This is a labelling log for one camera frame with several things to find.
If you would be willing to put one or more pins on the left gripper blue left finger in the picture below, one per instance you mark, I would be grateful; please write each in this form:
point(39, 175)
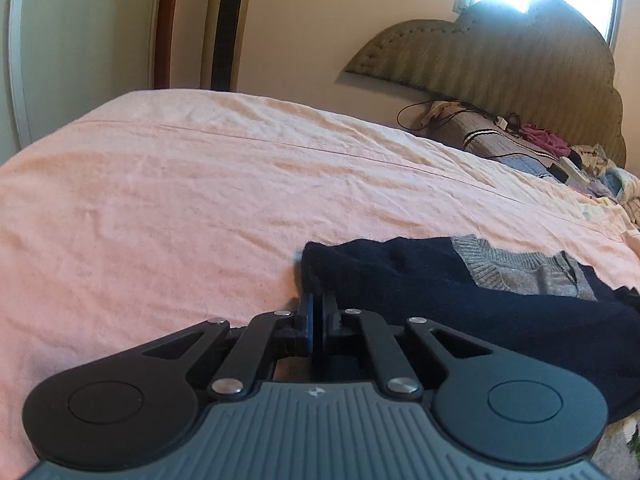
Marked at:
point(276, 346)

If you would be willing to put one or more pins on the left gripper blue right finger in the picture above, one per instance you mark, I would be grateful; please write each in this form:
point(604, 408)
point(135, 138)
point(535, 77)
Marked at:
point(366, 335)

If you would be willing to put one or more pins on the grey sweater with navy sleeves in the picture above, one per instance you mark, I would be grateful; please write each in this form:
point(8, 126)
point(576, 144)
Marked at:
point(551, 308)

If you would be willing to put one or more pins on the pile of patterned clothes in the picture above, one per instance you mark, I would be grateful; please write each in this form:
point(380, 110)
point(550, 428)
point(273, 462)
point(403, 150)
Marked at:
point(589, 169)

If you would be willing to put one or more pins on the pink bed sheet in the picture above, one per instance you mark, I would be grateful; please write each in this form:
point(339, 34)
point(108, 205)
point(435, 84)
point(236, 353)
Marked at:
point(163, 208)

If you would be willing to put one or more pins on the magenta garment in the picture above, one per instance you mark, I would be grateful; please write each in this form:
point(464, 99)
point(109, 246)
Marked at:
point(546, 140)

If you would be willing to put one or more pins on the olive upholstered headboard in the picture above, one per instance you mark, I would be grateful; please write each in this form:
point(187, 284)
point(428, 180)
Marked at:
point(549, 65)

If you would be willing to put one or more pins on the gold tower fan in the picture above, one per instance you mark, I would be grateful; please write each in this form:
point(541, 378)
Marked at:
point(222, 44)

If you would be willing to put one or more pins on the white wardrobe door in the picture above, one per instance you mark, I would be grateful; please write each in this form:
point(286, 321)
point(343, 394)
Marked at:
point(62, 58)

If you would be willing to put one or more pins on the brown wooden door frame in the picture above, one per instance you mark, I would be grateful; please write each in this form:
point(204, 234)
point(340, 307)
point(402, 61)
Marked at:
point(165, 18)

